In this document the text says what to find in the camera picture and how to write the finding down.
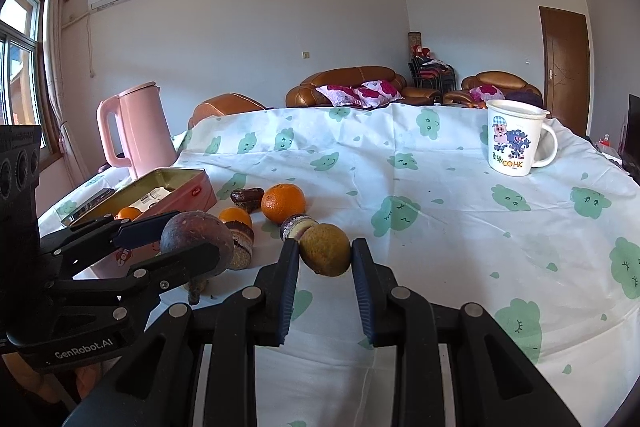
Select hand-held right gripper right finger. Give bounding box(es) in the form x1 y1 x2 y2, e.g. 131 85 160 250
350 237 583 427

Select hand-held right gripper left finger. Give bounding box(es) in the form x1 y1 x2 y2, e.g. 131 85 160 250
62 237 301 427

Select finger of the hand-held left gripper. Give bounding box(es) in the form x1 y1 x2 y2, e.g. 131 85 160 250
49 243 221 324
39 209 184 266

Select purple-brown passion fruit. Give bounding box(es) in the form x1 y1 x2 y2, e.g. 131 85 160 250
160 211 236 280

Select chocolate sandwich cake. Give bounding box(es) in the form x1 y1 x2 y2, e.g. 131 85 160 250
227 223 256 270

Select yellow-brown round fruit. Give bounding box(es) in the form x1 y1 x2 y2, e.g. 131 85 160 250
299 223 352 278

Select pink tin box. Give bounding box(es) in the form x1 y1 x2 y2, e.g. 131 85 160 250
60 167 218 280

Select dark brown snack cake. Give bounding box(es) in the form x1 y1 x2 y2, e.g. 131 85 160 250
230 187 265 214

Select large orange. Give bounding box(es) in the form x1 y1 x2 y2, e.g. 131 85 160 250
261 183 306 226

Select paper leaflet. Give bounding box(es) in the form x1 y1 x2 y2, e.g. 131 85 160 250
132 187 173 212

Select silver tin lid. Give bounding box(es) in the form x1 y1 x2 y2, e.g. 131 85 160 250
62 188 117 225

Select pink electric kettle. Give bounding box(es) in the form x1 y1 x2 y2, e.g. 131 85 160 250
96 81 177 181

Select white tablecloth with green clouds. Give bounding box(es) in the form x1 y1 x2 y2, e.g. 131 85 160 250
37 102 640 427

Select window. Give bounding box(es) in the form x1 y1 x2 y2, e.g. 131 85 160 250
0 0 48 158

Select light curtain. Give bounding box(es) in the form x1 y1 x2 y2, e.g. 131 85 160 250
40 0 86 188

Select brown leather armchair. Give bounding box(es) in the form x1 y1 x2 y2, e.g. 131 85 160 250
442 71 543 110
188 93 267 130

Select floral pink pillow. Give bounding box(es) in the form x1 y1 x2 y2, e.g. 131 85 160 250
470 84 506 102
316 84 361 106
355 80 403 108

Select white cartoon mug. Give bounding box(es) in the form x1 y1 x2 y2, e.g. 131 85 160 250
486 99 558 178

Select brown leather sofa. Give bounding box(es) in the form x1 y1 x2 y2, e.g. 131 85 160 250
285 66 443 108

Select stack of dark chairs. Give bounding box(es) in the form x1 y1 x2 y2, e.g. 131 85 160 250
407 57 457 92

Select purple blanket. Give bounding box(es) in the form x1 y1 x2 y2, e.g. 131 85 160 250
505 89 543 108

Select brown wooden door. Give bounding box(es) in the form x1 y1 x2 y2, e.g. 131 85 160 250
538 6 592 138

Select black television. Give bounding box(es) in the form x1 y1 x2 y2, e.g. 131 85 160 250
627 93 640 178

